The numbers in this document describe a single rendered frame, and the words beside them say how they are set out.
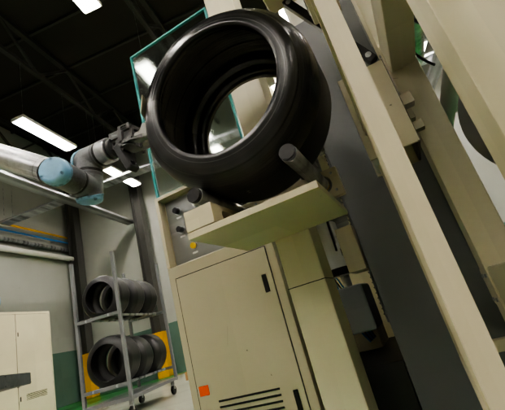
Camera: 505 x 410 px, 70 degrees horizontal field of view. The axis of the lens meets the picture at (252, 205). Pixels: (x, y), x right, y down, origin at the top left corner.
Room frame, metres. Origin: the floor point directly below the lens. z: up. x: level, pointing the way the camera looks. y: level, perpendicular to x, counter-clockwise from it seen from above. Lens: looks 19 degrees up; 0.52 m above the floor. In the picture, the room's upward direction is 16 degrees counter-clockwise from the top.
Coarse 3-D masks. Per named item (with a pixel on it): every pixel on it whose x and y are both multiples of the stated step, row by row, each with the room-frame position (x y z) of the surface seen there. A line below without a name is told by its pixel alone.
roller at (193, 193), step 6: (192, 192) 0.89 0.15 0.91; (198, 192) 0.88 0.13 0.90; (204, 192) 0.90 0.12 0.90; (192, 198) 0.89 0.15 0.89; (198, 198) 0.89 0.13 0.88; (204, 198) 0.90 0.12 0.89; (210, 198) 0.93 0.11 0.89; (216, 198) 0.96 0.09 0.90; (222, 198) 1.00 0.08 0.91; (198, 204) 0.91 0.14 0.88; (222, 204) 0.99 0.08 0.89; (228, 204) 1.02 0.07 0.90; (234, 204) 1.07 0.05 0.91; (234, 210) 1.07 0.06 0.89; (240, 210) 1.10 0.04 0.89
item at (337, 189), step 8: (328, 168) 1.10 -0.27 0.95; (336, 168) 1.09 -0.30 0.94; (328, 176) 1.10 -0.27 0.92; (336, 176) 1.09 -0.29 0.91; (296, 184) 1.14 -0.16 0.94; (304, 184) 1.13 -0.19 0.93; (336, 184) 1.10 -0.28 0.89; (336, 192) 1.10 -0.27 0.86; (344, 192) 1.09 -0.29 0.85; (264, 200) 1.19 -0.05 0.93
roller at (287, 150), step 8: (288, 144) 0.78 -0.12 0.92; (280, 152) 0.79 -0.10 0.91; (288, 152) 0.79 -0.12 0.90; (296, 152) 0.79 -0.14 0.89; (288, 160) 0.79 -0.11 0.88; (296, 160) 0.81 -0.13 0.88; (304, 160) 0.85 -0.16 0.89; (296, 168) 0.86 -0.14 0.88; (304, 168) 0.87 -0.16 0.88; (312, 168) 0.92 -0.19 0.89; (304, 176) 0.92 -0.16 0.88; (312, 176) 0.94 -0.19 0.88; (320, 176) 1.00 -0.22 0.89; (320, 184) 1.03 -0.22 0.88; (328, 184) 1.08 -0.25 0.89
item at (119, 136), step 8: (120, 128) 1.05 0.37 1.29; (128, 128) 1.04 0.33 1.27; (136, 128) 1.07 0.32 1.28; (112, 136) 1.09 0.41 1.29; (120, 136) 1.05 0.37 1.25; (112, 144) 1.09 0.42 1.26; (120, 144) 1.05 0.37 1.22; (128, 144) 1.05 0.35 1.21; (136, 144) 1.07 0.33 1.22; (112, 152) 1.10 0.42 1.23; (128, 152) 1.10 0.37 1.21; (136, 152) 1.12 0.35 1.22
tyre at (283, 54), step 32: (192, 32) 0.83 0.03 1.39; (224, 32) 0.91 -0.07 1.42; (256, 32) 0.78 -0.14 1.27; (288, 32) 0.75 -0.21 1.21; (160, 64) 0.89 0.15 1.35; (192, 64) 0.99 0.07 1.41; (224, 64) 1.05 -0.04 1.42; (256, 64) 1.05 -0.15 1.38; (288, 64) 0.75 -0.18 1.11; (160, 96) 0.90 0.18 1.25; (192, 96) 1.09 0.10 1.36; (224, 96) 1.12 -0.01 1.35; (288, 96) 0.76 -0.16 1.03; (320, 96) 0.84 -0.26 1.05; (160, 128) 0.90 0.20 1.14; (192, 128) 1.14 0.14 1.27; (256, 128) 0.79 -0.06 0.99; (288, 128) 0.79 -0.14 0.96; (320, 128) 0.90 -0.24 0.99; (160, 160) 0.93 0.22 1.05; (192, 160) 0.87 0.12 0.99; (224, 160) 0.84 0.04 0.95; (256, 160) 0.83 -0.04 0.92; (224, 192) 0.93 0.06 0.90; (256, 192) 0.97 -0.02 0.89
